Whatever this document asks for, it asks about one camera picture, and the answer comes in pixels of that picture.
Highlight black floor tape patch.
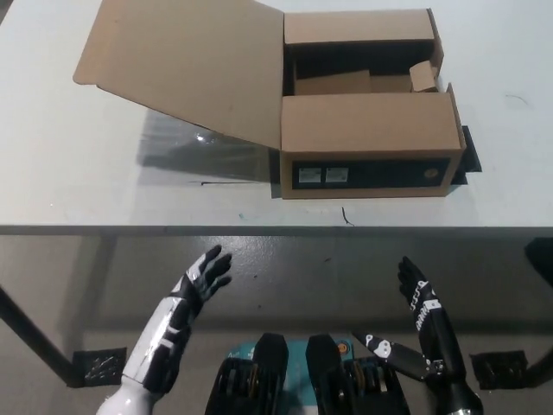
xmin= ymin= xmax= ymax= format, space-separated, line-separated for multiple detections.
xmin=468 ymin=350 xmax=531 ymax=389
xmin=70 ymin=344 xmax=127 ymax=388

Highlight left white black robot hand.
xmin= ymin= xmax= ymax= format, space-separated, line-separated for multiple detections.
xmin=172 ymin=244 xmax=234 ymax=322

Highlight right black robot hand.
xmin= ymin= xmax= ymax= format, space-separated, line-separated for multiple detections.
xmin=396 ymin=256 xmax=445 ymax=335

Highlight robot legs and feet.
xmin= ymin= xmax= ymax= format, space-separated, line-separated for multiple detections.
xmin=204 ymin=330 xmax=412 ymax=415

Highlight black metal table leg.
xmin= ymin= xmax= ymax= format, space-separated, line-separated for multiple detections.
xmin=524 ymin=344 xmax=553 ymax=390
xmin=0 ymin=284 xmax=75 ymax=389

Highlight brown cardboard storage box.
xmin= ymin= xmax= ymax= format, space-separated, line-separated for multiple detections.
xmin=72 ymin=0 xmax=468 ymax=201

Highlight small cardboard cube insert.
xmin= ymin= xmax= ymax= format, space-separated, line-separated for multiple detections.
xmin=409 ymin=60 xmax=441 ymax=93

